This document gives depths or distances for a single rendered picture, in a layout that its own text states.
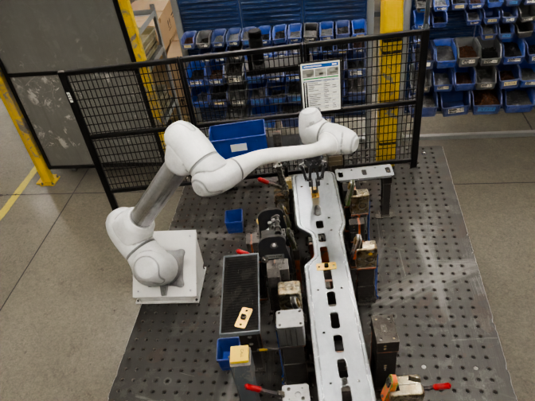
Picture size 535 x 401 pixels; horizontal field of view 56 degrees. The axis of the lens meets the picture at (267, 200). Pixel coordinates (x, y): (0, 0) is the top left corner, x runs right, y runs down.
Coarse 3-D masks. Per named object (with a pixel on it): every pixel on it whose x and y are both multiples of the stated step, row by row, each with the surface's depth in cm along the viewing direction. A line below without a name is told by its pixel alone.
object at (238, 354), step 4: (232, 348) 165; (236, 348) 165; (240, 348) 165; (244, 348) 165; (248, 348) 166; (232, 352) 164; (236, 352) 164; (240, 352) 164; (244, 352) 164; (248, 352) 165; (232, 356) 163; (236, 356) 163; (240, 356) 163; (244, 356) 163; (232, 360) 162; (236, 360) 162; (240, 360) 162; (244, 360) 162
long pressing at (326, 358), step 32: (320, 192) 248; (320, 256) 215; (320, 288) 202; (352, 288) 200; (320, 320) 190; (352, 320) 188; (320, 352) 179; (352, 352) 178; (320, 384) 169; (352, 384) 168
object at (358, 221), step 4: (352, 220) 231; (356, 220) 231; (360, 220) 231; (352, 224) 230; (356, 224) 230; (360, 224) 229; (364, 224) 230; (352, 228) 231; (356, 228) 231; (360, 228) 231; (364, 228) 231; (352, 232) 233; (356, 232) 232; (360, 232) 232; (364, 232) 233; (352, 236) 234; (364, 236) 235; (352, 240) 236; (364, 240) 238; (352, 244) 238; (352, 260) 244; (352, 264) 246; (352, 268) 247; (356, 268) 247
